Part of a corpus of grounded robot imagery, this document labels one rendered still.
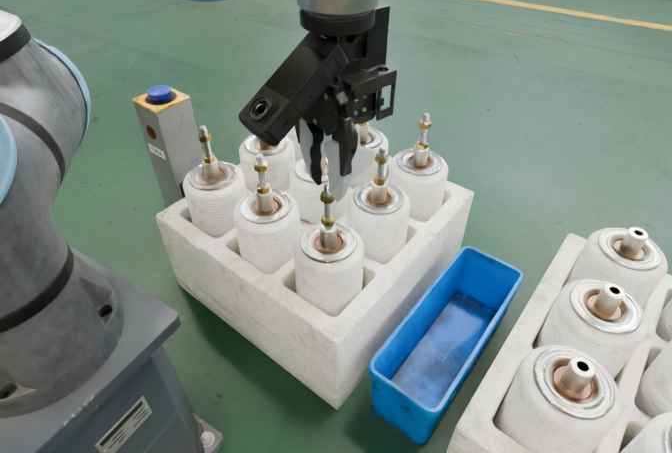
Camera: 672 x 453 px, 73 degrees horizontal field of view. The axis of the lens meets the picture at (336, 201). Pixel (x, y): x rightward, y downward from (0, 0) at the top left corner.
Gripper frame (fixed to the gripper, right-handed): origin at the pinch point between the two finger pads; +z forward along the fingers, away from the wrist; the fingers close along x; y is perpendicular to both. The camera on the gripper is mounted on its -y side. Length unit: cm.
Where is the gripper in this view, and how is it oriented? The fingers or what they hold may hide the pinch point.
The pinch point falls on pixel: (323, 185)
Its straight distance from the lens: 54.5
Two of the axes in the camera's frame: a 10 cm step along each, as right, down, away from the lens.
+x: -6.2, -5.1, 6.0
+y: 7.9, -4.0, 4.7
